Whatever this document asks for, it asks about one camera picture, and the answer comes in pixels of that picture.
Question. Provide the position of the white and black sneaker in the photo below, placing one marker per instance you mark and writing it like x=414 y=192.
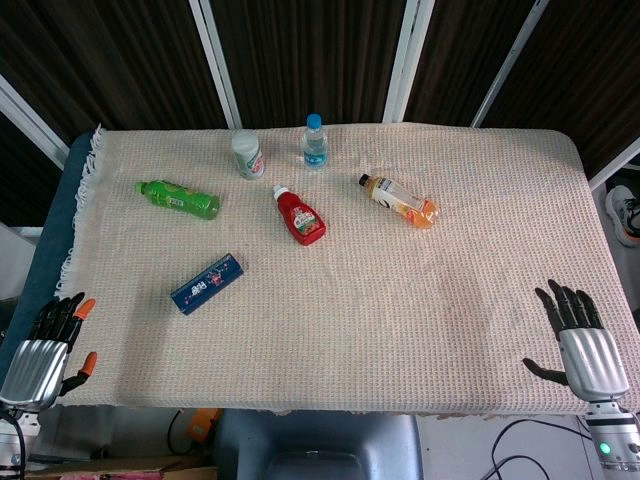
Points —
x=625 y=210

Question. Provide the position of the orange device under table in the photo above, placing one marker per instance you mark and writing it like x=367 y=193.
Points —
x=202 y=425

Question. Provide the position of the white frame post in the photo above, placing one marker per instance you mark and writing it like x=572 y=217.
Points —
x=215 y=60
x=407 y=55
x=617 y=165
x=30 y=117
x=510 y=60

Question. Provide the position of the beige waffle weave cloth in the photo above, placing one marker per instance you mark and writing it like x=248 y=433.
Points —
x=375 y=310

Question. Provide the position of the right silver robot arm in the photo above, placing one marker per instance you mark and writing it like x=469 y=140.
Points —
x=612 y=440

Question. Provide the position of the white canister with fruit label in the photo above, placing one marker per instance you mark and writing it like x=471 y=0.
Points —
x=248 y=157

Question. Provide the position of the clear water bottle blue cap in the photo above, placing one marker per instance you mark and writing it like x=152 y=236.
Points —
x=315 y=150

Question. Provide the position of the blue rectangular box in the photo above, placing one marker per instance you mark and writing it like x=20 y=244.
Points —
x=207 y=285

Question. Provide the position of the green drink bottle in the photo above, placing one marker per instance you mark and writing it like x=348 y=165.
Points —
x=180 y=198

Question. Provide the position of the teal padded table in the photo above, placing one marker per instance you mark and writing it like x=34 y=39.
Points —
x=45 y=250

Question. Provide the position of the orange drink bottle black cap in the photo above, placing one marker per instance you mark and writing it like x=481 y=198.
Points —
x=400 y=200

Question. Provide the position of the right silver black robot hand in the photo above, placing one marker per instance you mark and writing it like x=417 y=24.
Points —
x=590 y=360

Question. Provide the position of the grey blue chair seat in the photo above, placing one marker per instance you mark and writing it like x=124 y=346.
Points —
x=320 y=445

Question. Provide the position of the brown cardboard box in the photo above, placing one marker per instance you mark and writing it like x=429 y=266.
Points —
x=125 y=470

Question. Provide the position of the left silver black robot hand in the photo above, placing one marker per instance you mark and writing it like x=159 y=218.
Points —
x=35 y=365

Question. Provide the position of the red ketchup squeeze bottle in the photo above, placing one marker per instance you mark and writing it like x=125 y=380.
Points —
x=302 y=220

